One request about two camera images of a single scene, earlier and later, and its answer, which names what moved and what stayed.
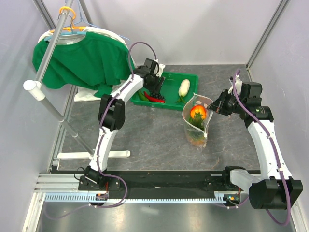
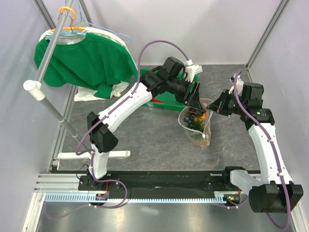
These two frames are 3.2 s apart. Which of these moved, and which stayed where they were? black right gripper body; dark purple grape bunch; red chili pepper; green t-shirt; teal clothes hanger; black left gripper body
Moved: black left gripper body; dark purple grape bunch
Stayed: black right gripper body; teal clothes hanger; red chili pepper; green t-shirt
